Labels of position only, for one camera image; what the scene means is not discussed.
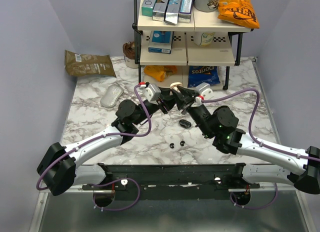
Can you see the orange chips bag top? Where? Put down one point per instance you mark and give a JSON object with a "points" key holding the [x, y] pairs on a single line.
{"points": [[238, 12]]}

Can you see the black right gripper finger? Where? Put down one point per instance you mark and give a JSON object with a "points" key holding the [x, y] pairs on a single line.
{"points": [[186, 93], [179, 98]]}

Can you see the black earbud charging case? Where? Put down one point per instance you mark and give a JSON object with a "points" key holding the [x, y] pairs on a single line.
{"points": [[185, 124]]}

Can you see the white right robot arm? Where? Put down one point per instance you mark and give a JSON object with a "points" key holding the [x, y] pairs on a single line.
{"points": [[301, 166]]}

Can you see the brown lidded cup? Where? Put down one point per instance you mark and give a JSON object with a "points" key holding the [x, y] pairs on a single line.
{"points": [[128, 50]]}

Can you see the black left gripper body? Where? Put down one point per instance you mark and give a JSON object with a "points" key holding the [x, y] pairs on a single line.
{"points": [[159, 103]]}

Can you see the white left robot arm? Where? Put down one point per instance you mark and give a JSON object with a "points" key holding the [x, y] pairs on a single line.
{"points": [[58, 168]]}

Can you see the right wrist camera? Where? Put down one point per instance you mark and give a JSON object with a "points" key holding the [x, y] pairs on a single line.
{"points": [[204, 90]]}

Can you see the silver blue toothpaste box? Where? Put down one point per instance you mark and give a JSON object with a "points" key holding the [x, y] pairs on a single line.
{"points": [[172, 12]]}

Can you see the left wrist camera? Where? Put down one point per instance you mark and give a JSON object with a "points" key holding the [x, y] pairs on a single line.
{"points": [[152, 93]]}

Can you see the blue box middle shelf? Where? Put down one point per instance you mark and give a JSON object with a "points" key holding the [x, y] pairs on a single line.
{"points": [[160, 42]]}

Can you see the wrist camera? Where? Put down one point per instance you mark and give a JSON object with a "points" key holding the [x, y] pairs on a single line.
{"points": [[152, 93], [204, 90]]}

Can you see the brown snack bag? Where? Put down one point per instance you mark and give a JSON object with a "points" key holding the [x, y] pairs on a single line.
{"points": [[79, 65]]}

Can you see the blue white toothpaste box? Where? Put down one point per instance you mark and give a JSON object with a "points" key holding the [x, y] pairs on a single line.
{"points": [[185, 11]]}

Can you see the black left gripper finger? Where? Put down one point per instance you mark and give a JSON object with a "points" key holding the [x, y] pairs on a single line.
{"points": [[169, 103], [165, 93]]}

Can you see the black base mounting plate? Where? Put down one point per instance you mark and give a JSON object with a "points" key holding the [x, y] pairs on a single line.
{"points": [[171, 182]]}

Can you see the beige earbud charging case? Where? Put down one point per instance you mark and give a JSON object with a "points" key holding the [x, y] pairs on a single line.
{"points": [[174, 86]]}

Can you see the three-tier beige shelf rack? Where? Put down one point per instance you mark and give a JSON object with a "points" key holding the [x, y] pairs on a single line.
{"points": [[225, 50]]}

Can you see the white printed mug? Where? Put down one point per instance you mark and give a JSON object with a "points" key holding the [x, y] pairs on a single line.
{"points": [[206, 5]]}

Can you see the orange snack bag bottom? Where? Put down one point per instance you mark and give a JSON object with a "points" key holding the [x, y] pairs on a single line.
{"points": [[160, 72]]}

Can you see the blue Doritos bag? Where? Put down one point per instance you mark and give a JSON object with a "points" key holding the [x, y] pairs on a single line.
{"points": [[202, 74]]}

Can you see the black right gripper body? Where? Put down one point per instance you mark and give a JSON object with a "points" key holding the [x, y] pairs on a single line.
{"points": [[189, 105]]}

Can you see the teal toothpaste box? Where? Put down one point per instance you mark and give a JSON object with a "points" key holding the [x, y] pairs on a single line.
{"points": [[147, 7]]}

